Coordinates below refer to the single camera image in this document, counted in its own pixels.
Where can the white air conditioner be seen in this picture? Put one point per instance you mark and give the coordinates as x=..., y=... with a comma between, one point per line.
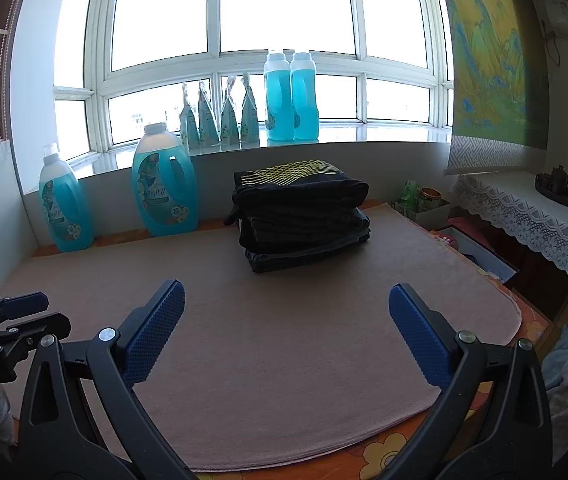
x=566, y=15

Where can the black pants with yellow stripes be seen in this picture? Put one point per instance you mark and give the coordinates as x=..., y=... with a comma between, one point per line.
x=299, y=192

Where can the white cardboard box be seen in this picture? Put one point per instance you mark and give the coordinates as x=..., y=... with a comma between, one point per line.
x=426, y=216

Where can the lace-covered side table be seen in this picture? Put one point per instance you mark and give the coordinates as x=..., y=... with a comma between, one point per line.
x=529, y=225

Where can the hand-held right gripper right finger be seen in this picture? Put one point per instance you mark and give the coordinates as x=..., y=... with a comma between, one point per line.
x=421, y=335

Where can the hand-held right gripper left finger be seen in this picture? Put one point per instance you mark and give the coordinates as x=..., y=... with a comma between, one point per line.
x=156, y=330

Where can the pink and navy box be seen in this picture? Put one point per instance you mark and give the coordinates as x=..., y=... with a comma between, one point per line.
x=474, y=255

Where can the folded dark pants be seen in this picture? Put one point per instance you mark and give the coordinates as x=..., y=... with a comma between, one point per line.
x=284, y=265

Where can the pink mat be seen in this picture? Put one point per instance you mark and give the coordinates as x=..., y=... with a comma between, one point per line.
x=264, y=350

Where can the gold tin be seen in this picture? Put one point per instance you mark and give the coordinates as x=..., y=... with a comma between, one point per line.
x=430, y=199

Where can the light blue cloth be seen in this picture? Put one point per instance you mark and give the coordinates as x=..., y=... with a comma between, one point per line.
x=561, y=355

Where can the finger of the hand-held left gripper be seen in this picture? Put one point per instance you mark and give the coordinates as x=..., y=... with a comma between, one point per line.
x=38, y=329
x=18, y=304

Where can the black teapot set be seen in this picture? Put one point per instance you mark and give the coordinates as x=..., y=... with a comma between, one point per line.
x=556, y=185

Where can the white window frame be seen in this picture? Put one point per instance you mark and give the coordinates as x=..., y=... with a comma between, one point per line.
x=213, y=62

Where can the large blue detergent bottle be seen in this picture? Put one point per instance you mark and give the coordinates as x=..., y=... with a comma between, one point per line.
x=163, y=195
x=63, y=210

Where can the landscape wall poster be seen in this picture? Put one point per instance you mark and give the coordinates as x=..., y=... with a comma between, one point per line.
x=494, y=60

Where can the folded blue jeans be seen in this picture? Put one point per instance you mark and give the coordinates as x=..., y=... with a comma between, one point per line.
x=314, y=254

